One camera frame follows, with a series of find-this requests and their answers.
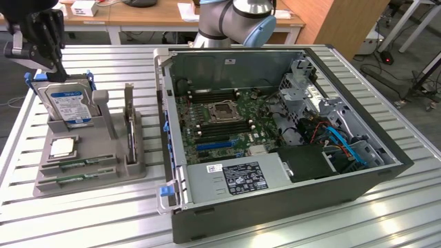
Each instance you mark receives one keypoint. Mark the blue expansion slot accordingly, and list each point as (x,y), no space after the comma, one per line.
(213,146)

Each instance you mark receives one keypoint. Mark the black wheeled stand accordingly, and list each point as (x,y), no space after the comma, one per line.
(425,87)

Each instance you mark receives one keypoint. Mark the grey parts rack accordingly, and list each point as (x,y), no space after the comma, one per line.
(92,144)

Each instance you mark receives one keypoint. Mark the blue plastic disk caddy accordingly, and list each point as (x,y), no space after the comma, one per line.
(42,77)

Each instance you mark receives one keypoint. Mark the black power strip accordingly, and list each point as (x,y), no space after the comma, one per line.
(375,71)

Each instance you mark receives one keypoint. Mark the black expansion slot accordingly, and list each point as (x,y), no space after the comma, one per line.
(209,140)

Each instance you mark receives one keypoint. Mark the metal CPU socket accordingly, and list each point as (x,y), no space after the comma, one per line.
(221,111)

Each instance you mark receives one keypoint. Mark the silver drive bay bracket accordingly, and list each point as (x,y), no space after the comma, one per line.
(341,109)

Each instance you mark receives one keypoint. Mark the hard disk blue label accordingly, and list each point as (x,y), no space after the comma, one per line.
(68,103)

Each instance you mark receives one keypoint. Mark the open black PC case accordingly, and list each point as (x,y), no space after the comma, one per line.
(276,211)

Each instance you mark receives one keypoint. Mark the white paper stack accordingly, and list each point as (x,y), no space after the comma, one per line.
(188,13)

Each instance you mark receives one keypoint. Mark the silver CPU chip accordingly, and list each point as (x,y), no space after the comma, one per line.
(61,148)

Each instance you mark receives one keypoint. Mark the white table frame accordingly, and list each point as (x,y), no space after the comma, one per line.
(414,29)

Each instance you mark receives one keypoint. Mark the blue case latch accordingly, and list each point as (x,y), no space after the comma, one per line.
(165,191)

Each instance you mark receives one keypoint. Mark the white device red button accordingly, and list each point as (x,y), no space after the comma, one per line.
(370,44)

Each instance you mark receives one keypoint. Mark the RAM slot white clips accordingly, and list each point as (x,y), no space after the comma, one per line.
(225,129)
(224,123)
(213,91)
(214,96)

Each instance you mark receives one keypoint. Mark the silver disk bay cage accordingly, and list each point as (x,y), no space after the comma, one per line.
(291,100)

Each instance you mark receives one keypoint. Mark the grey power supply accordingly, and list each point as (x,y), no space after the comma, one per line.
(206,186)

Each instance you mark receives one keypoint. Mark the wooden desk white legs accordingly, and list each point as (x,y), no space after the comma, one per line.
(85,22)
(154,13)

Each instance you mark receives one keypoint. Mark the white labelled box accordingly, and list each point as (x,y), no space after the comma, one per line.
(84,9)

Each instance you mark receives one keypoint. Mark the brown wooden cabinet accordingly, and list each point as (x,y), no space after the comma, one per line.
(337,25)

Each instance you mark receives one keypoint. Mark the black rounded desk object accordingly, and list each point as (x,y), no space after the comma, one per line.
(141,3)

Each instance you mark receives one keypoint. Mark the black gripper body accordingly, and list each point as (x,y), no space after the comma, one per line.
(20,10)

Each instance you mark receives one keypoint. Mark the black adapter red light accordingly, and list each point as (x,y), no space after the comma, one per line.
(386,58)

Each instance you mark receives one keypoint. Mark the silver chipset heatsink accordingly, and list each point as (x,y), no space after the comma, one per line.
(258,150)

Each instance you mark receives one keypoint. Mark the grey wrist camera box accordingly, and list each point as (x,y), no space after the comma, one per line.
(25,55)

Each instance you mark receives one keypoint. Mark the green motherboard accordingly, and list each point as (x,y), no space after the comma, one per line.
(256,121)

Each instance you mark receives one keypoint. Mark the graphics card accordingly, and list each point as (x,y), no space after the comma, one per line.
(129,129)

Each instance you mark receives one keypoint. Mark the green RAM stick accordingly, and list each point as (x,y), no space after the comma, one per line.
(82,177)
(85,162)

